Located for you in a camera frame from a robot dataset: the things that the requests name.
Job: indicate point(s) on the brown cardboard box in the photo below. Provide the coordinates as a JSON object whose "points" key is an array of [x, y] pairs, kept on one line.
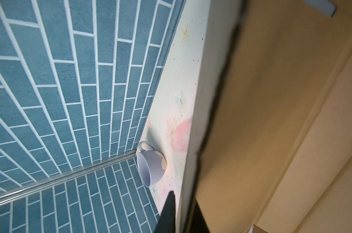
{"points": [[272, 126]]}

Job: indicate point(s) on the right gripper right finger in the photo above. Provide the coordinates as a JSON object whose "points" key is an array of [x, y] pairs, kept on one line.
{"points": [[198, 223]]}

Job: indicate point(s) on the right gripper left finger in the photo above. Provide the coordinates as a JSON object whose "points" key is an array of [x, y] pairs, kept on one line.
{"points": [[167, 220]]}

